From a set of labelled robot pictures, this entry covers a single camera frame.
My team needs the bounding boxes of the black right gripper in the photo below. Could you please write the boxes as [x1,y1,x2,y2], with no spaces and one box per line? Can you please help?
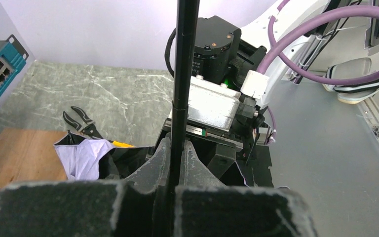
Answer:
[177,120,273,187]

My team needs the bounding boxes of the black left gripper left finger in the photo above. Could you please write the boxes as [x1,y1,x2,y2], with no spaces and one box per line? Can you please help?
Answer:
[0,135,172,237]

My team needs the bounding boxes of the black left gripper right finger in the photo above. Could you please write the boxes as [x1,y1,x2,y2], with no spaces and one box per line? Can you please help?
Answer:
[175,141,318,237]

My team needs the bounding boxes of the purple folding umbrella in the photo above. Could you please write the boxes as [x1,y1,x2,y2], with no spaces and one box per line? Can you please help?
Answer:
[55,0,199,184]

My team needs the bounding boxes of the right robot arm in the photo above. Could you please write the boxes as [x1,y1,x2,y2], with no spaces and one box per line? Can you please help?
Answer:
[164,30,274,188]

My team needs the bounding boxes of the striped slipper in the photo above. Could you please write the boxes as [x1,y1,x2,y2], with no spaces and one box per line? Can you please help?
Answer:
[322,57,379,105]

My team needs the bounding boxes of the wooden board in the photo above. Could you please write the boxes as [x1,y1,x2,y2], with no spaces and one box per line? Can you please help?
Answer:
[0,128,67,188]

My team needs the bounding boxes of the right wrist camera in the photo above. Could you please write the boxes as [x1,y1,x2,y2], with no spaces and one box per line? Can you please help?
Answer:
[168,74,272,133]

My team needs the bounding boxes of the black handled pliers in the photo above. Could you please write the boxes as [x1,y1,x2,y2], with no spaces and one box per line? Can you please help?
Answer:
[62,106,103,139]

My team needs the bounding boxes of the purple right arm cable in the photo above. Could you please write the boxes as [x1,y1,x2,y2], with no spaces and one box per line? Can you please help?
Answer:
[255,0,379,145]

